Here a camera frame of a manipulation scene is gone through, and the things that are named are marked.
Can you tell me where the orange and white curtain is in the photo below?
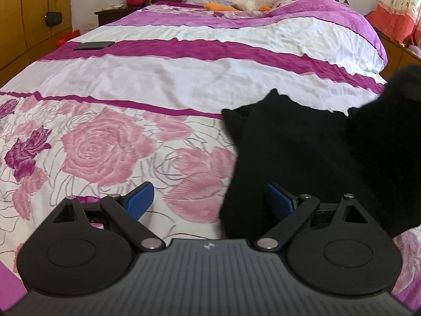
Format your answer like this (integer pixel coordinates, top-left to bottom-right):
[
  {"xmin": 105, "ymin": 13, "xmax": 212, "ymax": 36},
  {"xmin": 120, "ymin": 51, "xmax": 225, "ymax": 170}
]
[{"xmin": 366, "ymin": 0, "xmax": 421, "ymax": 45}]

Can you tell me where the black knit garment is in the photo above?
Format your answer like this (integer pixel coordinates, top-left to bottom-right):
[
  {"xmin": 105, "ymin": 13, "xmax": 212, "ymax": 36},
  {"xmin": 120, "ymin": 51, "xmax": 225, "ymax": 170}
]
[{"xmin": 219, "ymin": 64, "xmax": 421, "ymax": 241}]

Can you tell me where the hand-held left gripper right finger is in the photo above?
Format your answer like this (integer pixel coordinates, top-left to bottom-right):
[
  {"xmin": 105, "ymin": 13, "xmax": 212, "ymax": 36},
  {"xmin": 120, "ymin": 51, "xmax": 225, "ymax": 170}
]
[{"xmin": 257, "ymin": 182, "xmax": 379, "ymax": 251}]

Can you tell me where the wooden dresser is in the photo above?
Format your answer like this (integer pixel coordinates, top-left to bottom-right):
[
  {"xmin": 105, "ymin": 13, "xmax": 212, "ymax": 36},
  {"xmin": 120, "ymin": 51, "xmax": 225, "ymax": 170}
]
[{"xmin": 378, "ymin": 33, "xmax": 421, "ymax": 83}]

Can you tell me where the small black pouch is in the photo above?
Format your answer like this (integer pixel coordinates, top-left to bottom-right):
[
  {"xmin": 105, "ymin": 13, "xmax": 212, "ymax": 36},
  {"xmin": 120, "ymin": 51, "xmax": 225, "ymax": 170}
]
[{"xmin": 45, "ymin": 11, "xmax": 63, "ymax": 28}]

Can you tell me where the yellow wooden wardrobe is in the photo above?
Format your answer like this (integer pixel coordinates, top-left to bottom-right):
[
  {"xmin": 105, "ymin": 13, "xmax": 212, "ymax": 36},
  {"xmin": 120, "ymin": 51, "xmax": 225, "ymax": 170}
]
[{"xmin": 0, "ymin": 0, "xmax": 73, "ymax": 73}]

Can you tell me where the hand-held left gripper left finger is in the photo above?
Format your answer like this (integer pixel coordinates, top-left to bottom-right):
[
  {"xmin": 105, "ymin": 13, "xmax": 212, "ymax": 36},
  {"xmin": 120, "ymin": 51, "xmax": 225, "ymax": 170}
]
[{"xmin": 43, "ymin": 182, "xmax": 165, "ymax": 253}]

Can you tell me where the pink floral striped quilt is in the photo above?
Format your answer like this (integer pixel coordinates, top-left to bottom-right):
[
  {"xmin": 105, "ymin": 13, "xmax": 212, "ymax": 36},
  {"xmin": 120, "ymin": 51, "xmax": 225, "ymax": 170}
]
[{"xmin": 0, "ymin": 0, "xmax": 421, "ymax": 307}]

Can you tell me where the dark wooden nightstand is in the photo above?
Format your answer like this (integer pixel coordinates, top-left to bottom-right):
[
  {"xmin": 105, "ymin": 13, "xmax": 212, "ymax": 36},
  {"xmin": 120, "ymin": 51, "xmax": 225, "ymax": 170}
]
[{"xmin": 94, "ymin": 4, "xmax": 146, "ymax": 27}]

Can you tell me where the black smartphone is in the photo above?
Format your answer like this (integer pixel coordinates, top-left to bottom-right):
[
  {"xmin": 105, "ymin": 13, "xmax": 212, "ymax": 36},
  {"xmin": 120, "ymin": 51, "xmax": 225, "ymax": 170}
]
[{"xmin": 74, "ymin": 41, "xmax": 116, "ymax": 52}]

